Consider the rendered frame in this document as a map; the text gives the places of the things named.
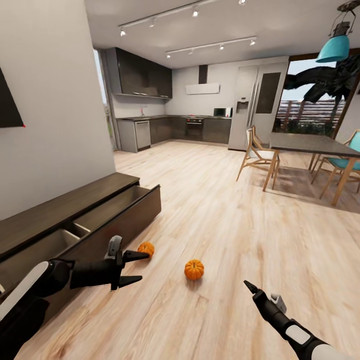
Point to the breakfast table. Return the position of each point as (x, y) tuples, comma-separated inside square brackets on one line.
[(317, 145)]

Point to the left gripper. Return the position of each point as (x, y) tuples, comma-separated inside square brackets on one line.
[(108, 271)]

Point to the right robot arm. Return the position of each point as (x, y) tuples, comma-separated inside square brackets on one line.
[(303, 342)]

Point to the dishwasher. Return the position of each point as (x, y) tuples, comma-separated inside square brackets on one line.
[(143, 136)]

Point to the pumpkin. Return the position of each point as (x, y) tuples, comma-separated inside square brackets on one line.
[(147, 247), (194, 269)]

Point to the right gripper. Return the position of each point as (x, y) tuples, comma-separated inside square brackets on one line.
[(266, 308)]

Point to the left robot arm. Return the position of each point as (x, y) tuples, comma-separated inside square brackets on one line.
[(24, 310)]

